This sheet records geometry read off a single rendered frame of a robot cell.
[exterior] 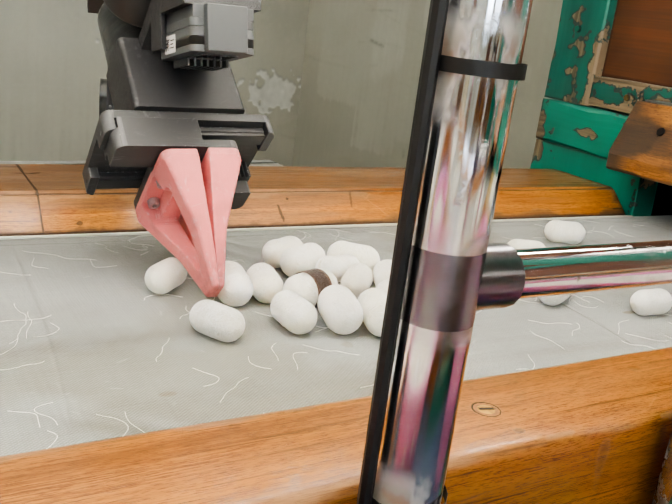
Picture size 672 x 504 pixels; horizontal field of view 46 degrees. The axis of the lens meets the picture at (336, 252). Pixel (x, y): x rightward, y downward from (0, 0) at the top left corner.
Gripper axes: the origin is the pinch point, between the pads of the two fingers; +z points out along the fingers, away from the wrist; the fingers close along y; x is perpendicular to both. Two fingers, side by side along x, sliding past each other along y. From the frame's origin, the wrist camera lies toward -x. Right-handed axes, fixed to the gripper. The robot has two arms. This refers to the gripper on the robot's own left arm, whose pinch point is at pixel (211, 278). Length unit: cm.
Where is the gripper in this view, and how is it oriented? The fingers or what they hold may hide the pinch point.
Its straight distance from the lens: 45.0
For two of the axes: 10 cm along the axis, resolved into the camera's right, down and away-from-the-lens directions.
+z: 3.0, 8.6, -4.0
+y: 8.6, -0.6, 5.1
